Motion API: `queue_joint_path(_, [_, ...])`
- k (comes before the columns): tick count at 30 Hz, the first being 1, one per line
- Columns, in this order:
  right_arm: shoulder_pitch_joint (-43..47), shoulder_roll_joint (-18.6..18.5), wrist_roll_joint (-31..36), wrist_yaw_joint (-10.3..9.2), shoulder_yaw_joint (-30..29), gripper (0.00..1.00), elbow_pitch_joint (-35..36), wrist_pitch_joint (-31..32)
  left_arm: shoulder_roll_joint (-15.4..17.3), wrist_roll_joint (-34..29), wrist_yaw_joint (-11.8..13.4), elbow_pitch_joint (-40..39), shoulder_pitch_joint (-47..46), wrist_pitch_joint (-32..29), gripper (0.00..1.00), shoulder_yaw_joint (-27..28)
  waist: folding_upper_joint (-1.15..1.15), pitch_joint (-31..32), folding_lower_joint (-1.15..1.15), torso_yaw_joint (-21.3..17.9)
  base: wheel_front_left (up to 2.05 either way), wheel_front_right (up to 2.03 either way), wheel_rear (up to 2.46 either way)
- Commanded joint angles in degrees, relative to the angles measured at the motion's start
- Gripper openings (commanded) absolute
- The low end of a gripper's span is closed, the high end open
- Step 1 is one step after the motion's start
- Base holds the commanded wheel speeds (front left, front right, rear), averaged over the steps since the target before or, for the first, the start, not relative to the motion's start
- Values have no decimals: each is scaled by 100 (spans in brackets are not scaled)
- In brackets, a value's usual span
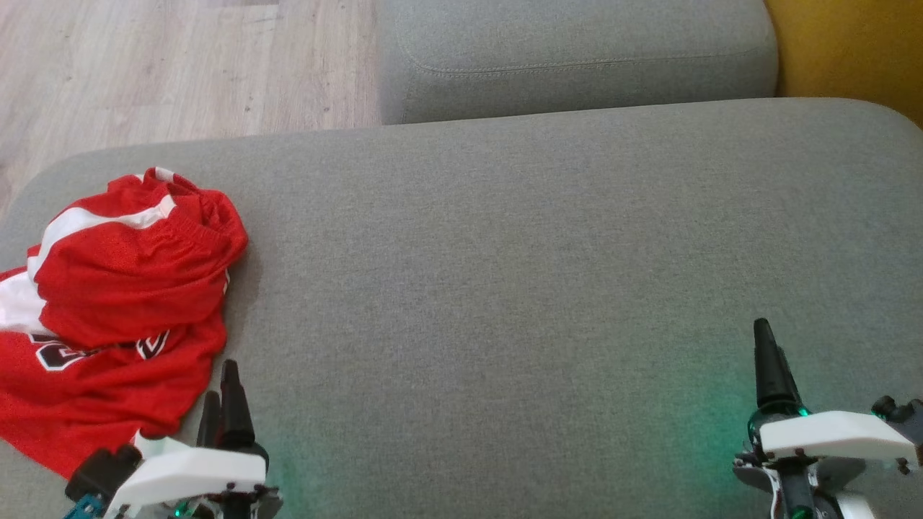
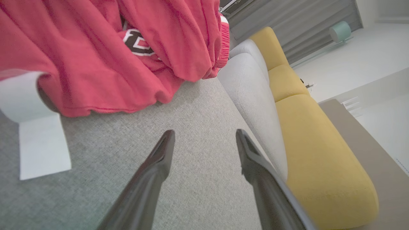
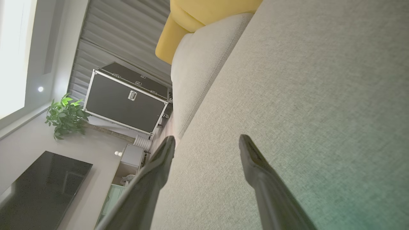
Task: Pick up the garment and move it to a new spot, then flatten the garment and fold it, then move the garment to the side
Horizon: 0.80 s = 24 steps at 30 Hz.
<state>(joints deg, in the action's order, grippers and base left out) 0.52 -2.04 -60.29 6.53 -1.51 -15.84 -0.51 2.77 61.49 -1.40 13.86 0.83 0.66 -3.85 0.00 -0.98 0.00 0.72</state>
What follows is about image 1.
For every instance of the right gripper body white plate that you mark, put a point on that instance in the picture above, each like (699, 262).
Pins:
(829, 436)

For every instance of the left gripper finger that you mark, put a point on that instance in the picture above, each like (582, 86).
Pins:
(234, 411)
(208, 422)

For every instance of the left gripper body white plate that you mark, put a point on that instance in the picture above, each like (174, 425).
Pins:
(195, 472)

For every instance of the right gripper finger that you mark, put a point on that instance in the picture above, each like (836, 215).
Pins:
(770, 375)
(796, 393)

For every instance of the red jersey number 23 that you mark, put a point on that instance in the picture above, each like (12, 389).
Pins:
(86, 404)

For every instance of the red shorts with white stripe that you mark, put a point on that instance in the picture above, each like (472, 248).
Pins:
(130, 274)

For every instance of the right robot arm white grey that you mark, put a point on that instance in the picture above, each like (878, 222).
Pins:
(858, 509)

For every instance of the large grey sofa seat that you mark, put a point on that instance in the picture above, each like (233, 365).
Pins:
(505, 288)

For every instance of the mustard yellow cushion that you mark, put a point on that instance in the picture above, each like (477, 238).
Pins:
(851, 43)

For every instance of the small grey sofa cushion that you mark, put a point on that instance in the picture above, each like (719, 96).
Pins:
(577, 58)

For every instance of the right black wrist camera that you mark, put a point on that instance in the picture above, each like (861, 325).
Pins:
(901, 414)

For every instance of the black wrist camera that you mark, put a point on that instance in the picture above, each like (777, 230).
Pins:
(901, 414)
(104, 472)

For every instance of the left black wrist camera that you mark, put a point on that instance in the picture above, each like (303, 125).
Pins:
(104, 472)

